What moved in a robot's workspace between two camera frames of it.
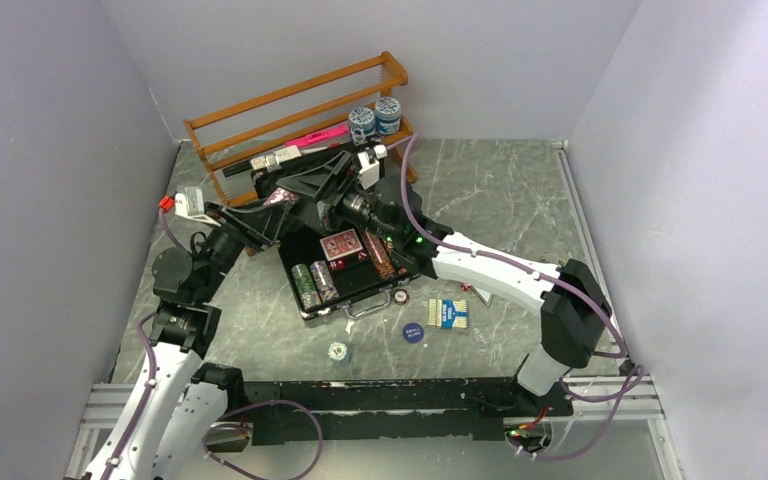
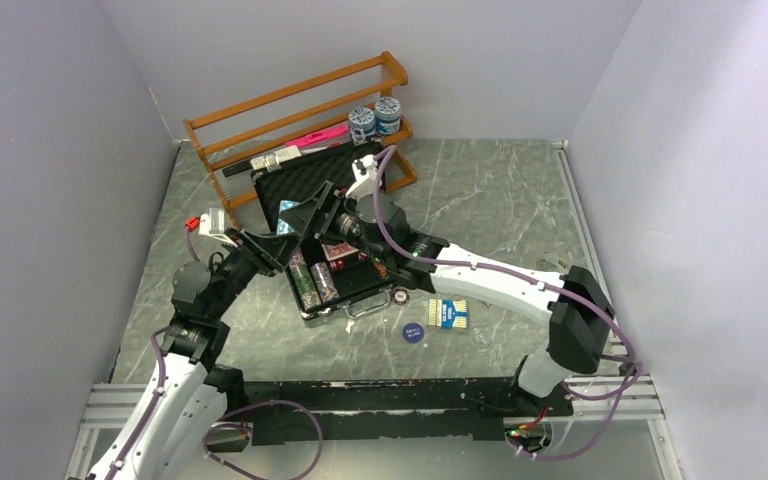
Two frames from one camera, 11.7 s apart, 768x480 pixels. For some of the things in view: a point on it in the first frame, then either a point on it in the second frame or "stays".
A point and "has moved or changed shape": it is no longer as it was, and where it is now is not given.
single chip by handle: (401, 297) stays
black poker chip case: (332, 263) stays
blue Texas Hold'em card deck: (447, 314) stays
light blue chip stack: (337, 351) has moved or changed shape
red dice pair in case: (336, 264) stays
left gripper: (261, 224) → (259, 250)
